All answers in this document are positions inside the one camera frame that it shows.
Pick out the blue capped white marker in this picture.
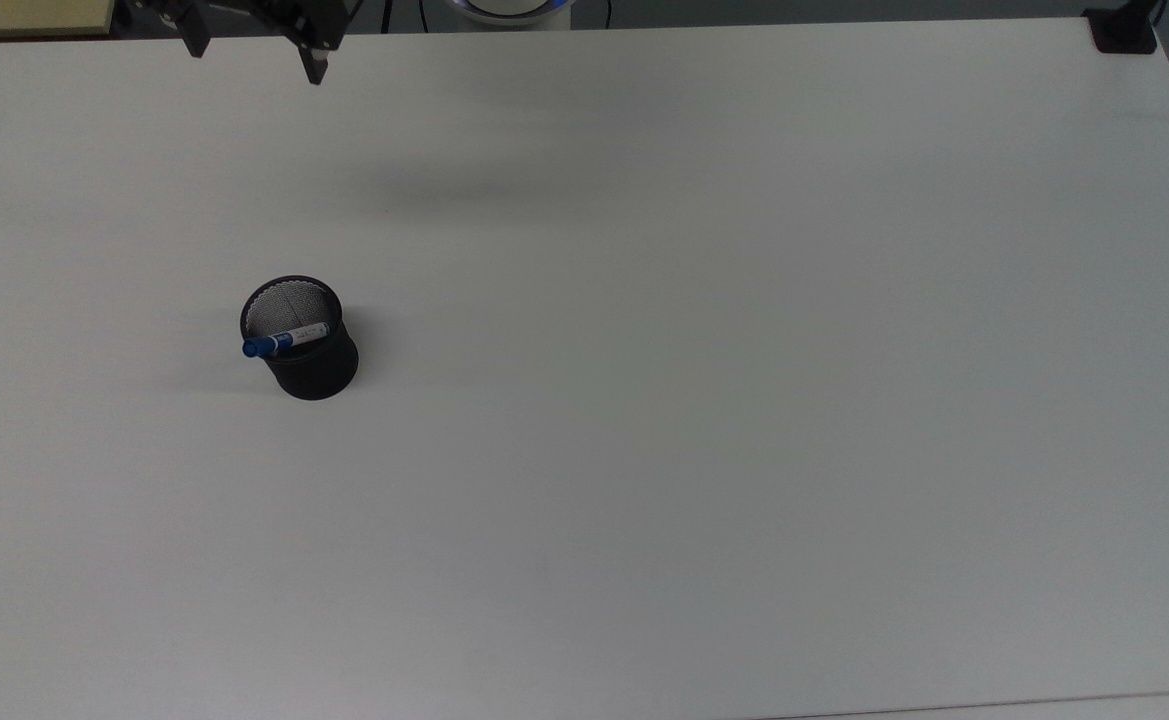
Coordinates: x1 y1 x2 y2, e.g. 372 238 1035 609
242 322 334 359

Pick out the black mesh pen cup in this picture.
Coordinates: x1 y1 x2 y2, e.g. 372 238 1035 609
239 275 360 402

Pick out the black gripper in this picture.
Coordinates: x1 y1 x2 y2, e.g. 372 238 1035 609
129 0 366 87

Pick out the yellowish board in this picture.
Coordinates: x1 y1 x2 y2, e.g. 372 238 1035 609
0 0 117 42

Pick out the black clamp camera mount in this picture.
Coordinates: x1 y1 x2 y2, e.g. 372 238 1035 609
1082 0 1167 55

